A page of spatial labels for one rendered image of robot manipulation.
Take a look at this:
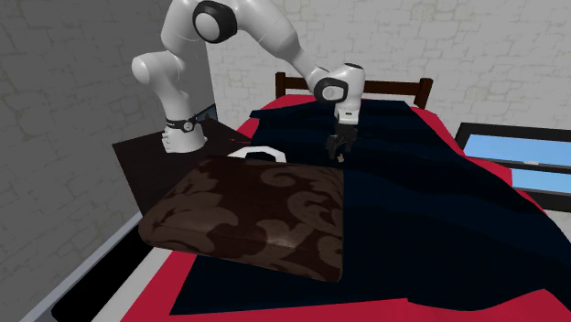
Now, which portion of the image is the dark navy blanket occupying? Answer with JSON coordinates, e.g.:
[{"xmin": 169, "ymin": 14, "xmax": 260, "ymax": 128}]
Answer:
[{"xmin": 169, "ymin": 99, "xmax": 571, "ymax": 316}]

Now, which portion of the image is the brown patterned pillow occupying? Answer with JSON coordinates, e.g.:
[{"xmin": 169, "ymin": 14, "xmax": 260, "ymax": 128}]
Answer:
[{"xmin": 137, "ymin": 154, "xmax": 345, "ymax": 284}]

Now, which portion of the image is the black framed window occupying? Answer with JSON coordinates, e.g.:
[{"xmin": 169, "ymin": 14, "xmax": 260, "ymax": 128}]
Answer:
[{"xmin": 454, "ymin": 122, "xmax": 571, "ymax": 214}]

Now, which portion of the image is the dark robot stand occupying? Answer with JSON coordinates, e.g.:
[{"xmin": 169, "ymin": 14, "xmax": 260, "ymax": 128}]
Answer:
[{"xmin": 111, "ymin": 117, "xmax": 252, "ymax": 216}]

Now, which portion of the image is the red bed with wooden headboard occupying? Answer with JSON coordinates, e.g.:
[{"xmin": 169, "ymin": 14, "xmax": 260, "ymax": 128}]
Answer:
[{"xmin": 119, "ymin": 70, "xmax": 571, "ymax": 322}]

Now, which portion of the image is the white ring-shaped object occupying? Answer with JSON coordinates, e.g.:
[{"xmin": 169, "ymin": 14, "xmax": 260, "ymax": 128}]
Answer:
[{"xmin": 226, "ymin": 145, "xmax": 288, "ymax": 165}]

